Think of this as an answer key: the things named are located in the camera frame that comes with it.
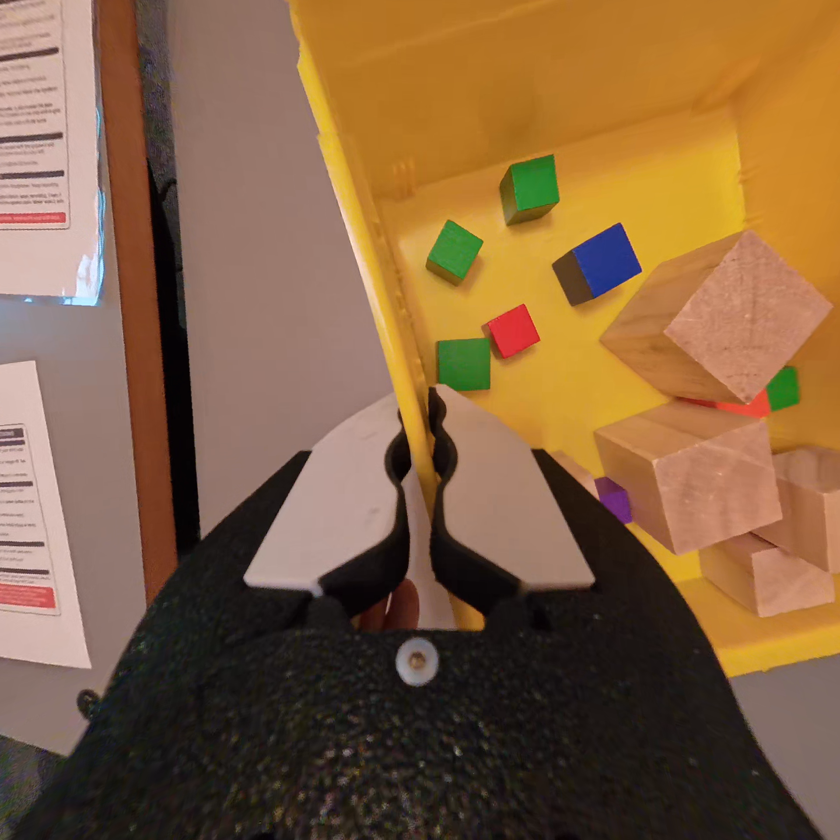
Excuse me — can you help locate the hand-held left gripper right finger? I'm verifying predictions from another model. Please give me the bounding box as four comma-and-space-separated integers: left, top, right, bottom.
427, 385, 597, 618

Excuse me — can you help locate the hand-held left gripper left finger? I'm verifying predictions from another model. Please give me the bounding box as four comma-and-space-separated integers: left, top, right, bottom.
243, 392, 413, 618

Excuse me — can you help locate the small purple cube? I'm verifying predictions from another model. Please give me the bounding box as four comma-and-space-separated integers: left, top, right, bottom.
594, 477, 633, 525

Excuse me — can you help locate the small green cube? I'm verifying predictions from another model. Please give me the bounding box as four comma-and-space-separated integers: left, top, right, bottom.
499, 154, 560, 227
436, 338, 492, 392
425, 220, 485, 287
764, 366, 801, 413

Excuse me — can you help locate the small red cube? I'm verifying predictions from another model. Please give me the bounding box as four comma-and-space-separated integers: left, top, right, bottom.
482, 303, 542, 360

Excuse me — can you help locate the large wooden cube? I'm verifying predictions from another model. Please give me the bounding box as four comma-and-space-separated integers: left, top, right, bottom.
699, 533, 836, 618
592, 402, 783, 556
751, 446, 840, 573
599, 230, 834, 404

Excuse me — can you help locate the orange cube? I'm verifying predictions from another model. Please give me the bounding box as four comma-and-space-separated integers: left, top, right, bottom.
679, 390, 772, 420

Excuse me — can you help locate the blue cube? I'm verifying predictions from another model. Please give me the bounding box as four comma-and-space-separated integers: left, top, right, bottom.
551, 223, 643, 307

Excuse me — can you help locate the yellow plastic box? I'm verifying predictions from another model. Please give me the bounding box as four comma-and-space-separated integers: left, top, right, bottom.
289, 0, 840, 677

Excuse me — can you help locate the printed paper sheet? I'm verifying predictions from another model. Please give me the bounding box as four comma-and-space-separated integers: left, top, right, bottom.
0, 0, 106, 306
0, 360, 93, 669

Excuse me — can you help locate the brown wooden table edge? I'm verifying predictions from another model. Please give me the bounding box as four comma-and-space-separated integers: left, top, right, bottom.
95, 0, 179, 601

